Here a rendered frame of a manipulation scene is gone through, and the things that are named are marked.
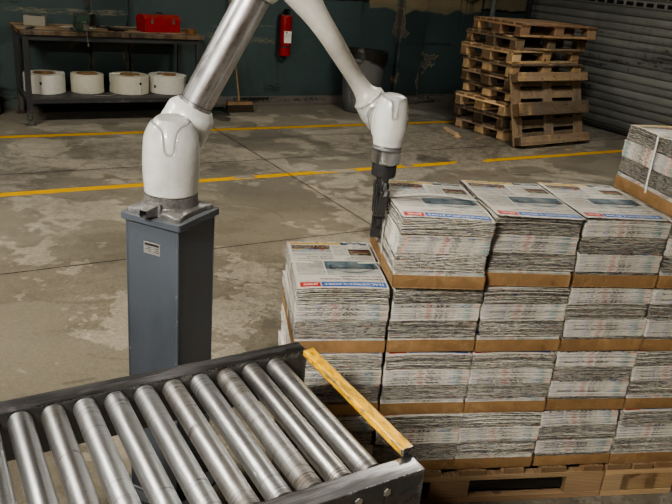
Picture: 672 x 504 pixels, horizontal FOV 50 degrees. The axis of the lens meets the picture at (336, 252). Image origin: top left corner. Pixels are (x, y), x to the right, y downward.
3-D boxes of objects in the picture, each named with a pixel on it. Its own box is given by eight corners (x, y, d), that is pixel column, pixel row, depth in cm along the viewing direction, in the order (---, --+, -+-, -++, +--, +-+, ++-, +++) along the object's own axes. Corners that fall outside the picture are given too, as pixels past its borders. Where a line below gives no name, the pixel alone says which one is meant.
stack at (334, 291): (270, 440, 275) (283, 238, 244) (553, 432, 296) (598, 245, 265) (280, 512, 239) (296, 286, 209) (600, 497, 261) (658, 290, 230)
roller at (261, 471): (191, 369, 167) (184, 388, 168) (279, 496, 130) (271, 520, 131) (210, 371, 170) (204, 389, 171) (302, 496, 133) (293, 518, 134)
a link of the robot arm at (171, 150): (139, 198, 200) (138, 120, 192) (145, 179, 217) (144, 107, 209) (198, 200, 203) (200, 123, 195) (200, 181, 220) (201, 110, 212)
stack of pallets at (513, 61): (520, 120, 957) (538, 18, 908) (577, 137, 886) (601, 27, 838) (446, 125, 884) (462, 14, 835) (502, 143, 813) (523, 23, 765)
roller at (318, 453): (244, 358, 173) (235, 376, 174) (343, 476, 137) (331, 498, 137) (261, 361, 177) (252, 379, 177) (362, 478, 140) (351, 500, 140)
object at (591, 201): (534, 183, 251) (535, 180, 251) (609, 186, 256) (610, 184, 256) (585, 219, 217) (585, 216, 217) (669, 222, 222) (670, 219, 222)
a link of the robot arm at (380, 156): (398, 142, 222) (395, 161, 224) (369, 140, 220) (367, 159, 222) (405, 150, 214) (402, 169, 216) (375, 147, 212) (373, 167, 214)
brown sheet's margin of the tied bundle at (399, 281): (380, 266, 227) (382, 253, 225) (468, 269, 231) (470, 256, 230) (391, 287, 212) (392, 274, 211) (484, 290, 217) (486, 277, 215)
